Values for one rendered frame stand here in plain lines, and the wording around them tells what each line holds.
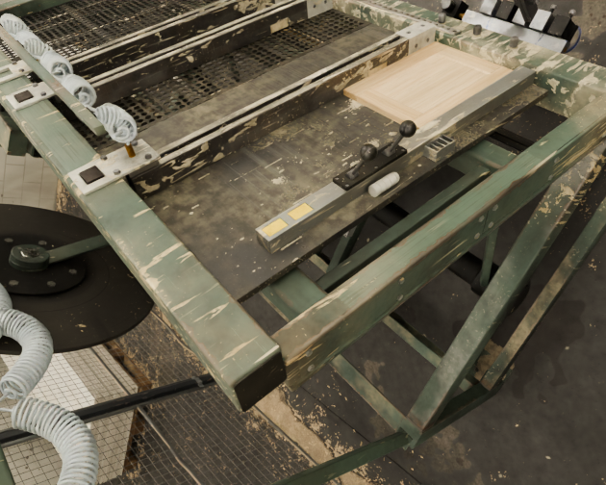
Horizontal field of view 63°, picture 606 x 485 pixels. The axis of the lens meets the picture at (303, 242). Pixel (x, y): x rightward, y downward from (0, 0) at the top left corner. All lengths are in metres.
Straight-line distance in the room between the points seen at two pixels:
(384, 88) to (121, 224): 0.86
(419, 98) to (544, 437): 1.75
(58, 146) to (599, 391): 2.25
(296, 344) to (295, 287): 0.21
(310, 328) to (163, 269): 0.29
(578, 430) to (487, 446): 0.45
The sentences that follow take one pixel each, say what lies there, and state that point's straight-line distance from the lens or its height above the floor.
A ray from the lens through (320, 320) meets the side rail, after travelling 0.87.
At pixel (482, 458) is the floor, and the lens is 2.84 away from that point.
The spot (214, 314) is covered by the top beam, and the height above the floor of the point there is 1.88.
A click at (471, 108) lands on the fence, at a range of 1.40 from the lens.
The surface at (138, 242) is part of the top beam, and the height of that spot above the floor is 1.90.
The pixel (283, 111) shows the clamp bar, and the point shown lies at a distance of 1.39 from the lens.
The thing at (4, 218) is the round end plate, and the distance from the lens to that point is 1.98.
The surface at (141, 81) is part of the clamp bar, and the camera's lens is 1.72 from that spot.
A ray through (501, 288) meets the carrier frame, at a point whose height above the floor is 0.79.
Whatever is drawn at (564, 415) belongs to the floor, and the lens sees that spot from 2.61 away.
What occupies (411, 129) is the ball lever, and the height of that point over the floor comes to 1.44.
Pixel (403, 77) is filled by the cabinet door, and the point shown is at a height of 1.08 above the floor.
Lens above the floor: 2.38
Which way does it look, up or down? 47 degrees down
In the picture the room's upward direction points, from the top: 93 degrees counter-clockwise
